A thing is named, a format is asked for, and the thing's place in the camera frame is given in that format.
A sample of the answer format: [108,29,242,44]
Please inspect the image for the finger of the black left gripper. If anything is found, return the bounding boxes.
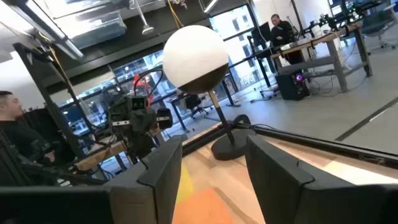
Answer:
[142,109,157,132]
[128,110,143,133]

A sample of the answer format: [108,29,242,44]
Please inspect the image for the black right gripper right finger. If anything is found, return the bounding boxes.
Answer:
[244,134,355,224]

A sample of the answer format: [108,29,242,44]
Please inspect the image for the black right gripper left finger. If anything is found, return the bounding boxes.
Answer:
[107,134,185,224]

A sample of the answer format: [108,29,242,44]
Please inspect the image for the yellow flat bin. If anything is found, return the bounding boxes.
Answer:
[175,164,195,207]

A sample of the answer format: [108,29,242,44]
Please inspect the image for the orange flat bin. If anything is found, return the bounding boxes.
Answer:
[172,187,234,224]

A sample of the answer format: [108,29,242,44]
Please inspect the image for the wooden work table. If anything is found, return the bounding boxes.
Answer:
[74,136,132,172]

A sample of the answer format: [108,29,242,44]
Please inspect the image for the black office chair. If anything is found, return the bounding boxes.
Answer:
[185,93,215,121]

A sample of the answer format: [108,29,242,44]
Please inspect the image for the white globe lamp black stand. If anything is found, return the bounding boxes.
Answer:
[162,24,256,161]

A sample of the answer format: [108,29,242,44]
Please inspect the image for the white ceiling pendant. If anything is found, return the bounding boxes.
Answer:
[133,0,155,35]

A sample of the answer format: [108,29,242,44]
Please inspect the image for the black computer tower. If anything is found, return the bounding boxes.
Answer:
[274,69,311,101]

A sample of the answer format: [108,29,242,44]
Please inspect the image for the seated person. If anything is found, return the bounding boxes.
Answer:
[0,90,65,187]

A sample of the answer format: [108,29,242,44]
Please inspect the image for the black monitor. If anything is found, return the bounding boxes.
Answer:
[251,21,272,48]

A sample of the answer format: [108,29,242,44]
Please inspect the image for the person at wooden desk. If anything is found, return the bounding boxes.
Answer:
[269,13,305,65]

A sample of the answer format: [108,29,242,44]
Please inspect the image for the wooden desk grey legs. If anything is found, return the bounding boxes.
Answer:
[269,20,374,93]

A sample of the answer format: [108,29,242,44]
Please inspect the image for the grey office chair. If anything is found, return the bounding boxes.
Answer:
[360,6,398,51]

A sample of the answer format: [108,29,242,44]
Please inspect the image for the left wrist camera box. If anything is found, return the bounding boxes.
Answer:
[130,95,148,111]

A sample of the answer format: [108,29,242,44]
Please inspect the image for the red cable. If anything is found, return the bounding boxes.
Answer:
[132,73,154,108]

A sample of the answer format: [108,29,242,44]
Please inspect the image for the black aluminium table frame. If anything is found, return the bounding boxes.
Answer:
[182,119,398,170]

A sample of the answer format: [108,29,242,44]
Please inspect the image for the black metal rig frame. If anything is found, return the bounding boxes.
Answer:
[12,42,88,158]

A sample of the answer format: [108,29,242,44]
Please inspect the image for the yellow hanging cable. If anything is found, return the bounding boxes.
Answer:
[167,0,185,30]

